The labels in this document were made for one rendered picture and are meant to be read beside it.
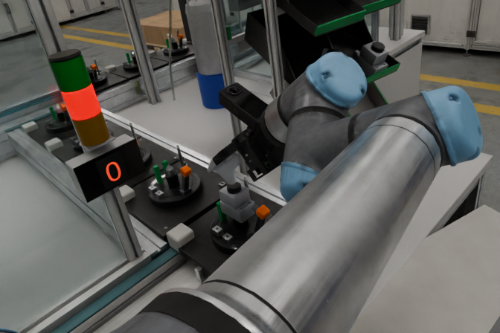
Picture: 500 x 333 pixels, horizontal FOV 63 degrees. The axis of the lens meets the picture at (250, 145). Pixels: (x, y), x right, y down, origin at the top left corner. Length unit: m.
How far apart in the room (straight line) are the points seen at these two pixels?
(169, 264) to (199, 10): 1.02
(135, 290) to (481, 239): 0.77
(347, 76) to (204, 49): 1.20
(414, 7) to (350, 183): 4.62
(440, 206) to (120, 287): 0.79
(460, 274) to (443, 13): 3.98
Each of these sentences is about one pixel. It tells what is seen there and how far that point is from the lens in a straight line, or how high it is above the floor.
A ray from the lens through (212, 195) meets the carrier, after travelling 1.03.
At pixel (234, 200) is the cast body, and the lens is 0.82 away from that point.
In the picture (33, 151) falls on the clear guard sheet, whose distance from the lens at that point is 0.76.
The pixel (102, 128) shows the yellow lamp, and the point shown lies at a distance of 0.74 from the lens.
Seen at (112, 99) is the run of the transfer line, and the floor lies 0.92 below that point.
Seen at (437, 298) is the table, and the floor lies 0.86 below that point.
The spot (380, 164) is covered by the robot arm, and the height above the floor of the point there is 1.40.
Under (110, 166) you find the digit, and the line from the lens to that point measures 0.76.
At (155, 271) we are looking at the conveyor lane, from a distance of 0.92.
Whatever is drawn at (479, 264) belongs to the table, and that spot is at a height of 0.86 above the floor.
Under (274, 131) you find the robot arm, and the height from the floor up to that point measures 1.29.
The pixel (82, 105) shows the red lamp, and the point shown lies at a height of 1.34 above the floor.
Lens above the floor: 1.57
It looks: 30 degrees down
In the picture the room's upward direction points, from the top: 9 degrees counter-clockwise
